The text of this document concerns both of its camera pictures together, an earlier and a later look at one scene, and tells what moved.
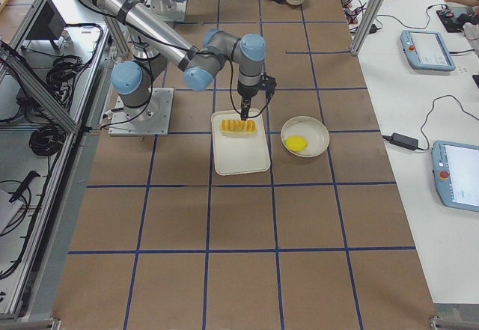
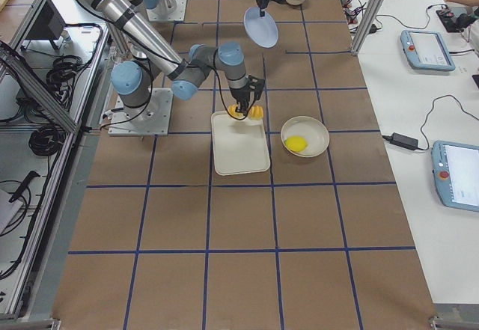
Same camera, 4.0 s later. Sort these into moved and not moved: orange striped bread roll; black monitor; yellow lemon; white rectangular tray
Moved: orange striped bread roll
Not moved: black monitor; white rectangular tray; yellow lemon
